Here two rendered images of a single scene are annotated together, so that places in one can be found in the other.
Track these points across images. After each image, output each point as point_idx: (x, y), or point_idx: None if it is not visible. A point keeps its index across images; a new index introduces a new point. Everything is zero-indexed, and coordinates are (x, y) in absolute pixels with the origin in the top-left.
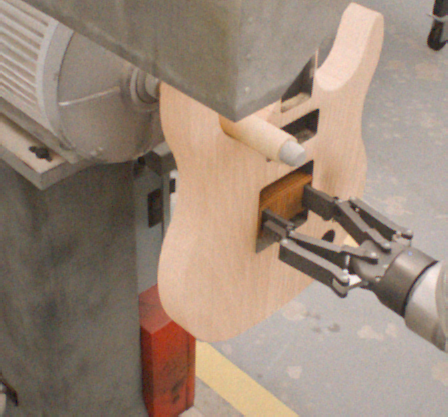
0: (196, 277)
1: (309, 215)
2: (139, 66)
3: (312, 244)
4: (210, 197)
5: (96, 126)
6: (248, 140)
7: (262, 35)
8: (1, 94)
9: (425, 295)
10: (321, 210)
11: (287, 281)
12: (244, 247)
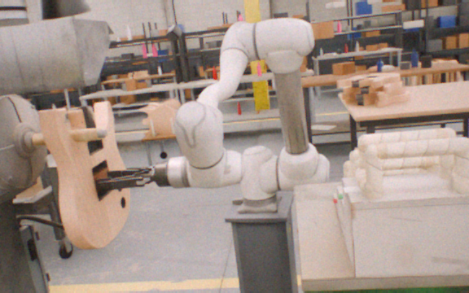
0: (80, 207)
1: None
2: (37, 90)
3: (121, 178)
4: (74, 167)
5: (7, 164)
6: (82, 136)
7: (85, 54)
8: None
9: (172, 166)
10: (117, 177)
11: (115, 220)
12: (94, 196)
